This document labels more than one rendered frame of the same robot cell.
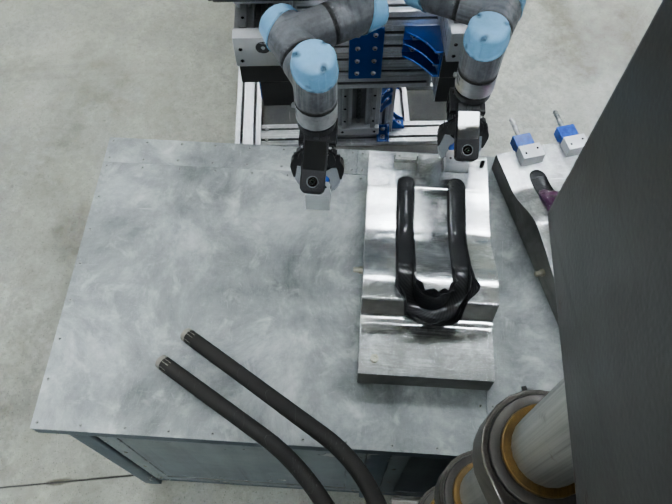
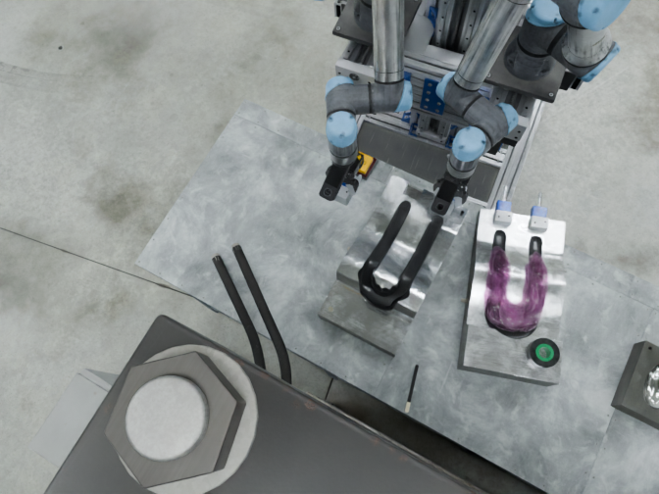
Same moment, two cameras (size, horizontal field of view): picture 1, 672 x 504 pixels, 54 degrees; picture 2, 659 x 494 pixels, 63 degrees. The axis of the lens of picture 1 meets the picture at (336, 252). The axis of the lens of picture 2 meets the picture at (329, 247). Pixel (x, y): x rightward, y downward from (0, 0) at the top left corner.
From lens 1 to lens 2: 0.49 m
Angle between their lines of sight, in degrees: 17
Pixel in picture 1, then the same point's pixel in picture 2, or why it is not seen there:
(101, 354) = (185, 237)
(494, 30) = (471, 144)
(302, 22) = (348, 95)
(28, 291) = (186, 161)
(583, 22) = not seen: outside the picture
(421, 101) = not seen: hidden behind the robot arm
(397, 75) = (454, 118)
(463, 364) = (381, 336)
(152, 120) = (306, 69)
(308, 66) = (333, 130)
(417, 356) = (357, 319)
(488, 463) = not seen: hidden behind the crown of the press
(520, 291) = (448, 306)
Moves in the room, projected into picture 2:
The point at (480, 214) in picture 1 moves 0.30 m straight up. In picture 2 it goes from (442, 247) to (459, 209)
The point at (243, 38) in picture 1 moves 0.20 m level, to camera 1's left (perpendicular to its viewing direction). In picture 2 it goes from (342, 67) to (286, 47)
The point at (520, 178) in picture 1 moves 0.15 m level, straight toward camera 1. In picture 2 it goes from (486, 231) to (451, 261)
